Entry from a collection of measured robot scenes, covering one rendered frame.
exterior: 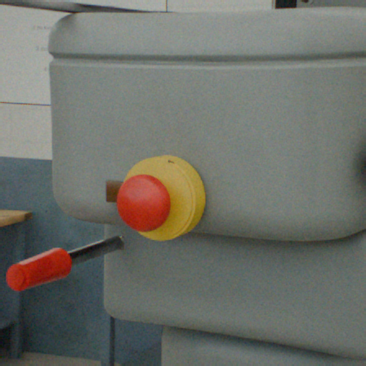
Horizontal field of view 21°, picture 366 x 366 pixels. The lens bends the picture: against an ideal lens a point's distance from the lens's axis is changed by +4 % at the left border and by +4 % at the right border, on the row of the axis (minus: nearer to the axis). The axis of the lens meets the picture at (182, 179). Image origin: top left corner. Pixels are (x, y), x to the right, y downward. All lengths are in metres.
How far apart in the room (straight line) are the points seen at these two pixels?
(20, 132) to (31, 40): 0.56
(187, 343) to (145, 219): 0.24
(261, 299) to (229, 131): 0.17
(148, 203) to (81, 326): 5.54
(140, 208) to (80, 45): 0.14
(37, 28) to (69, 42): 5.39
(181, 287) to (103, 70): 0.21
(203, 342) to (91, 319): 5.28
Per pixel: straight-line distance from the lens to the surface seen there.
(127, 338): 6.05
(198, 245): 0.81
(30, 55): 6.17
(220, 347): 0.86
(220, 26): 0.69
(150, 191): 0.66
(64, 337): 6.28
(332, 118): 0.68
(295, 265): 0.78
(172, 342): 0.89
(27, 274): 0.73
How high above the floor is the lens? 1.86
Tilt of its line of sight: 7 degrees down
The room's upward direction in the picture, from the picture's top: straight up
